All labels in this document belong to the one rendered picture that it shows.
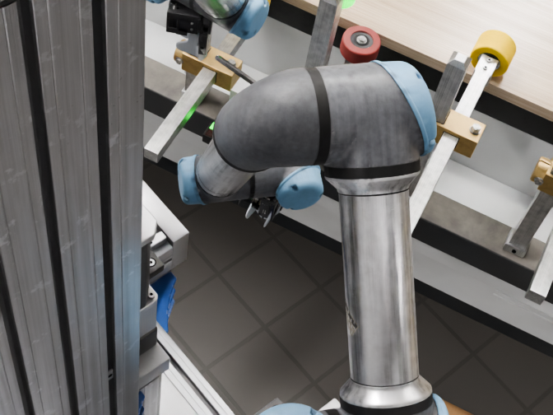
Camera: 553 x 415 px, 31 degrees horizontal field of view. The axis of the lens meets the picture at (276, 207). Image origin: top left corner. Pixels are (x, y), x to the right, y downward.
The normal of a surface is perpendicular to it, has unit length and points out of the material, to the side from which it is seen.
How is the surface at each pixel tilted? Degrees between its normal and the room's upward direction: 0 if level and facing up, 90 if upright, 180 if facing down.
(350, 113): 36
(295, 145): 70
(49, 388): 90
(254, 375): 0
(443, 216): 0
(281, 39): 90
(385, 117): 41
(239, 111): 59
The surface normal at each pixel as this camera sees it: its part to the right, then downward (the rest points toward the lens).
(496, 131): -0.44, 0.73
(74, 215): 0.64, 0.69
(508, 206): 0.12, -0.54
